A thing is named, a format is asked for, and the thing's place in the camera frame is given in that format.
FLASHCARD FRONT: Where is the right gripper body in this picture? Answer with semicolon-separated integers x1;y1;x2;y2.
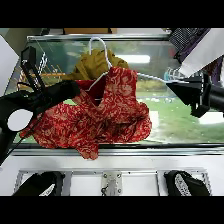
181;71;212;119

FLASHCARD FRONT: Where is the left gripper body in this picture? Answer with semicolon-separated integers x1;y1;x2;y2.
40;79;82;106

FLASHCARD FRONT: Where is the white clothes hanger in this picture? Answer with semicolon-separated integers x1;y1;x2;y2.
87;36;190;93

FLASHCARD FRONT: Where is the red patterned shirt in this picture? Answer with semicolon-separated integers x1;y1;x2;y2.
19;66;154;161

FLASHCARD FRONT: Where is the mustard yellow garment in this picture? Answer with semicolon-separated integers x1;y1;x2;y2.
61;48;131;82

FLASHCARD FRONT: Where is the white garment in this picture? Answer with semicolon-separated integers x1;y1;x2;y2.
179;27;224;78

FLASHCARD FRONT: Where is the dark checked garment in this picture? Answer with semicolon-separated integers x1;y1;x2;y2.
168;27;212;64

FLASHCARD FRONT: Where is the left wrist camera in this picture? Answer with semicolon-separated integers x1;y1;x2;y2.
19;45;46;98

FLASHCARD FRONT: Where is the silver frame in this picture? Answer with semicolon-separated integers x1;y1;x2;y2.
11;33;224;197

